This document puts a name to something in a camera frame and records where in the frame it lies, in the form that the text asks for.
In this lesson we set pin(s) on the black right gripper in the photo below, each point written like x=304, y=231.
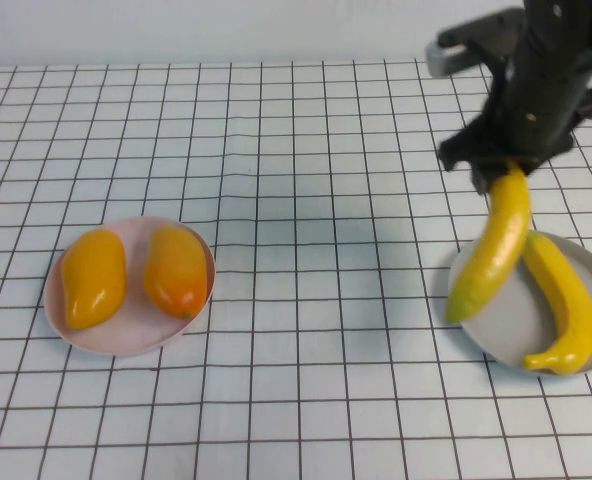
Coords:
x=536, y=125

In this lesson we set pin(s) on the yellow banana green tip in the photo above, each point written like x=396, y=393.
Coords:
x=496, y=250

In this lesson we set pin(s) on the yellow banana with stem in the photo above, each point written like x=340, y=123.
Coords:
x=571, y=300

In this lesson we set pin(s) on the orange yellow mango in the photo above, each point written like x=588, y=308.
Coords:
x=176, y=270
x=93, y=275

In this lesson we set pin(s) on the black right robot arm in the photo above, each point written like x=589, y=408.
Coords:
x=566, y=25

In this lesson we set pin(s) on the grey round plate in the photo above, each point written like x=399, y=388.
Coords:
x=506, y=325

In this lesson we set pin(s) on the pink round plate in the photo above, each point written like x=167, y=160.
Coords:
x=131, y=335

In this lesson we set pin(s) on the white grid tablecloth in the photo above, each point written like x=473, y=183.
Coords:
x=296, y=425

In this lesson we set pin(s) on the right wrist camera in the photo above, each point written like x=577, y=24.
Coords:
x=456, y=55

